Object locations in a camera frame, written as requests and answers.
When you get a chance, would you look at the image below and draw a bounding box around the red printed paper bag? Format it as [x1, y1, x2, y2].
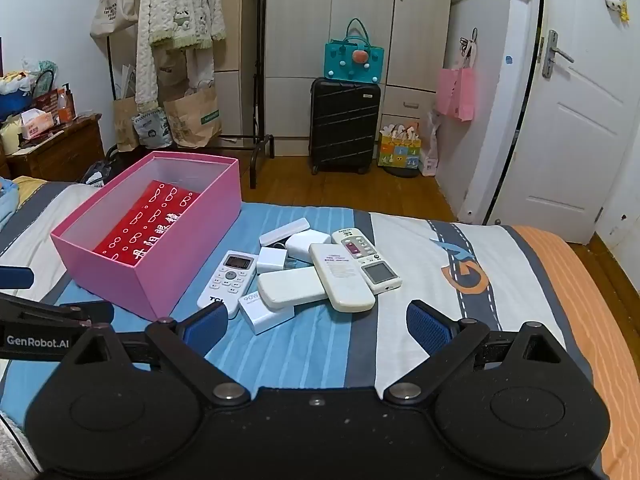
[92, 178, 202, 267]

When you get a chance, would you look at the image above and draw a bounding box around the cream remote control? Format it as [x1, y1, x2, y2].
[308, 242, 376, 312]

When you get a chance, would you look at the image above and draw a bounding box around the black suitcase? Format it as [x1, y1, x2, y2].
[310, 77, 382, 176]

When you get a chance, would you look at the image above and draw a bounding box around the pink paper bag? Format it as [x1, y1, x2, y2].
[436, 57, 477, 122]

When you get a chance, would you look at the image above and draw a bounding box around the white remote with grey display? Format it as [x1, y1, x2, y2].
[331, 228, 403, 294]

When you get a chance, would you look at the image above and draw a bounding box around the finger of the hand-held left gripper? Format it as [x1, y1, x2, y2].
[0, 292, 115, 330]
[0, 266, 36, 290]

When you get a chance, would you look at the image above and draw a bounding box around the white rounded charger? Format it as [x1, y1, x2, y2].
[285, 228, 326, 263]

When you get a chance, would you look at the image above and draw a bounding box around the white square charger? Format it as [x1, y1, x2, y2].
[238, 290, 295, 335]

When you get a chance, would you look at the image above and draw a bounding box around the teal tote bag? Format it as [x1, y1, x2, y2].
[324, 18, 385, 84]

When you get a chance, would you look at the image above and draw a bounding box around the canvas tote bag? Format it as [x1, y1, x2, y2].
[90, 0, 140, 38]

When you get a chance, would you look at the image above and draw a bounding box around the white remote with small display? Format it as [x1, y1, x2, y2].
[196, 250, 259, 318]

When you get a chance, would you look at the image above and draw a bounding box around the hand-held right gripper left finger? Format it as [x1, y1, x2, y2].
[60, 302, 251, 407]

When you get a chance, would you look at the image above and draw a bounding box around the white door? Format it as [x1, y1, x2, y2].
[487, 0, 640, 246]

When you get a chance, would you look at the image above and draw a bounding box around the metal door handle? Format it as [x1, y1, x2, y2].
[542, 30, 575, 79]

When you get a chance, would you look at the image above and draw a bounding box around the brown paper bag green label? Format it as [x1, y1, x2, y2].
[163, 85, 222, 149]

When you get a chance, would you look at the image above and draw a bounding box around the small plush toy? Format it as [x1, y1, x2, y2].
[598, 0, 630, 23]

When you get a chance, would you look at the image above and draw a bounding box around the tissue box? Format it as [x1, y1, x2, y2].
[20, 109, 55, 141]

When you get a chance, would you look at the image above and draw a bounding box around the colourful gift bag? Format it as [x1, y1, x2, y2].
[378, 121, 422, 170]

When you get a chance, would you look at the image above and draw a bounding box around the black clothes rack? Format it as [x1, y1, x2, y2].
[105, 0, 275, 190]

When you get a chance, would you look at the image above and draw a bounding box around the black bag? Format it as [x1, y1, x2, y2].
[80, 145, 126, 186]

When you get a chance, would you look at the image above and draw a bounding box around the red gift bag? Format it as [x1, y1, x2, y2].
[34, 87, 76, 123]

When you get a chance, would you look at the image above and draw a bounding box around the patterned grey bag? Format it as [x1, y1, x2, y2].
[131, 108, 173, 149]

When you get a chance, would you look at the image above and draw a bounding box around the white knitted cardigan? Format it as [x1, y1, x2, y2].
[134, 0, 227, 106]

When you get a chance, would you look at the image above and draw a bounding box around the pink cardboard box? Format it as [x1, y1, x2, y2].
[50, 152, 244, 322]

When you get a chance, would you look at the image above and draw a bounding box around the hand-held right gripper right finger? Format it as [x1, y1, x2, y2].
[384, 300, 568, 406]

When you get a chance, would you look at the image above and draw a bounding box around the long white case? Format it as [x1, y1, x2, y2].
[259, 218, 310, 247]

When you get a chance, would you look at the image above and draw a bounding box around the grey wardrobe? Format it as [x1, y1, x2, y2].
[216, 0, 456, 158]

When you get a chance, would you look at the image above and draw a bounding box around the white power bank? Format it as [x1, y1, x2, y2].
[257, 266, 331, 309]

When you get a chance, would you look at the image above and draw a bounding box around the wooden nightstand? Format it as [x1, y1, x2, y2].
[5, 114, 106, 183]

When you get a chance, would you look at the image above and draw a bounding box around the white plastic bag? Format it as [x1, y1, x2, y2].
[422, 112, 443, 177]

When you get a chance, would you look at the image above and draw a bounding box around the plain brown paper bag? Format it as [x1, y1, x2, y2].
[112, 95, 141, 152]

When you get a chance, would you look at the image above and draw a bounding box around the small white charger cube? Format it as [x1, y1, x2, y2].
[256, 246, 288, 274]

